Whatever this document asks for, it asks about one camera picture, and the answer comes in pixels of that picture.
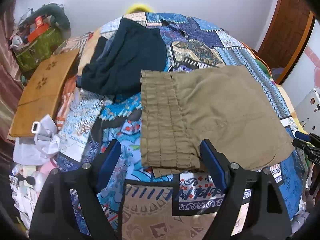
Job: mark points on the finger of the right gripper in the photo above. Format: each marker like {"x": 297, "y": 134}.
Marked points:
{"x": 302, "y": 136}

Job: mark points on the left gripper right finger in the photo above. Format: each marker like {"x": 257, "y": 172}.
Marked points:
{"x": 267, "y": 216}

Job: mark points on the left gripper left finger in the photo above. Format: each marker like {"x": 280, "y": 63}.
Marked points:
{"x": 54, "y": 217}

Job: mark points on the khaki pants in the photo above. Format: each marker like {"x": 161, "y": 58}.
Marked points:
{"x": 224, "y": 105}

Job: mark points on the white wardrobe sliding door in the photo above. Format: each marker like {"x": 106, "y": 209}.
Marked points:
{"x": 305, "y": 74}

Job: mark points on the white crumpled paper bag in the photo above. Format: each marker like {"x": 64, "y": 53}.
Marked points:
{"x": 41, "y": 148}

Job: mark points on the blue patchwork bedspread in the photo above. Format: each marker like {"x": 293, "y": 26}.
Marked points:
{"x": 138, "y": 204}

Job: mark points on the wooden lap desk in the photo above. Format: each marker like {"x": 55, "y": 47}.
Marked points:
{"x": 42, "y": 93}

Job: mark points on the wooden door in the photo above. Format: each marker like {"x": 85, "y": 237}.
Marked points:
{"x": 286, "y": 38}

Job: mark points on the striped red curtain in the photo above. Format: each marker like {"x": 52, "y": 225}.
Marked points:
{"x": 11, "y": 87}

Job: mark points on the dark navy garment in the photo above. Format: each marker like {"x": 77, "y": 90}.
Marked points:
{"x": 117, "y": 71}

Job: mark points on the green storage bag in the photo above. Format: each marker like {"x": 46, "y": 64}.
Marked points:
{"x": 40, "y": 49}

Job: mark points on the orange box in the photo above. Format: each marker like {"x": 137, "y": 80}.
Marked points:
{"x": 40, "y": 28}

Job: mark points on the grey plush toy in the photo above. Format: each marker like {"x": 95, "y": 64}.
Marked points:
{"x": 57, "y": 14}

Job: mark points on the yellow headboard cushion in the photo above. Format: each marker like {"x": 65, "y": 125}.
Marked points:
{"x": 138, "y": 7}

